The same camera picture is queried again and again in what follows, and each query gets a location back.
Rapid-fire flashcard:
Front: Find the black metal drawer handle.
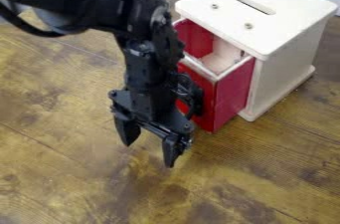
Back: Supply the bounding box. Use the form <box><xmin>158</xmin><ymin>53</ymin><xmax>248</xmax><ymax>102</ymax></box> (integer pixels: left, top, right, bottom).
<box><xmin>175</xmin><ymin>73</ymin><xmax>203</xmax><ymax>119</ymax></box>

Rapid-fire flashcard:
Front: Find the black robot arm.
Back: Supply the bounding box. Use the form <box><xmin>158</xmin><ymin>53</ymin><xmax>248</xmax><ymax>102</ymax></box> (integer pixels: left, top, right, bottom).
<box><xmin>0</xmin><ymin>0</ymin><xmax>195</xmax><ymax>167</ymax></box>

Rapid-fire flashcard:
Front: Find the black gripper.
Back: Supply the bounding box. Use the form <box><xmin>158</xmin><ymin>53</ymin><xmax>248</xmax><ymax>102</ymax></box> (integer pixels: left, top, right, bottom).
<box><xmin>110</xmin><ymin>41</ymin><xmax>192</xmax><ymax>168</ymax></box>

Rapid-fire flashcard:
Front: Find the red wooden drawer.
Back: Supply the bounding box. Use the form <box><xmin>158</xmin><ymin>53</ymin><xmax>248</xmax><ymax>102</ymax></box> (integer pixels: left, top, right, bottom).
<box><xmin>174</xmin><ymin>19</ymin><xmax>255</xmax><ymax>132</ymax></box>

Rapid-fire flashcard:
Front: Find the white wooden box cabinet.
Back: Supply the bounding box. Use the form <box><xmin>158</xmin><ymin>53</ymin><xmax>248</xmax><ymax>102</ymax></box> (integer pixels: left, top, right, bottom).
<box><xmin>175</xmin><ymin>0</ymin><xmax>338</xmax><ymax>121</ymax></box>

